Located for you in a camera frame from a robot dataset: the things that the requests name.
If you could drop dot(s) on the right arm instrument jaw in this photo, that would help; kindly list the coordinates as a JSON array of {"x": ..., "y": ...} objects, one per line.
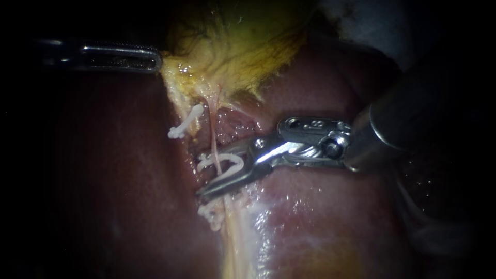
[
  {"x": 232, "y": 149},
  {"x": 228, "y": 182}
]

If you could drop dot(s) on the white clip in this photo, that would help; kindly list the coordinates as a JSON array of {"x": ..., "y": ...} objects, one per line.
[
  {"x": 232, "y": 159},
  {"x": 213, "y": 215},
  {"x": 190, "y": 118}
]

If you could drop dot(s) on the left arm instrument jaw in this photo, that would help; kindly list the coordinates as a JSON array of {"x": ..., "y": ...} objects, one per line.
[{"x": 116, "y": 49}]

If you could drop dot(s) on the right arm instrument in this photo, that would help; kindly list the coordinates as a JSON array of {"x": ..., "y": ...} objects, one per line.
[{"x": 310, "y": 131}]

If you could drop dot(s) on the gallbladder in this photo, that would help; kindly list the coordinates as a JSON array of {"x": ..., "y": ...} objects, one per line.
[{"x": 236, "y": 50}]

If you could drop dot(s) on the dark red liver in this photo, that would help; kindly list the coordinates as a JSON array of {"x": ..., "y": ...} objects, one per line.
[{"x": 317, "y": 217}]

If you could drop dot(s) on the dark right arm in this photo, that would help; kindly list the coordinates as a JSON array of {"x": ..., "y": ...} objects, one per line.
[{"x": 418, "y": 104}]

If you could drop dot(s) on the left arm instrument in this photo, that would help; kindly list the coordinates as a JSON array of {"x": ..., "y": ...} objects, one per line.
[{"x": 58, "y": 54}]

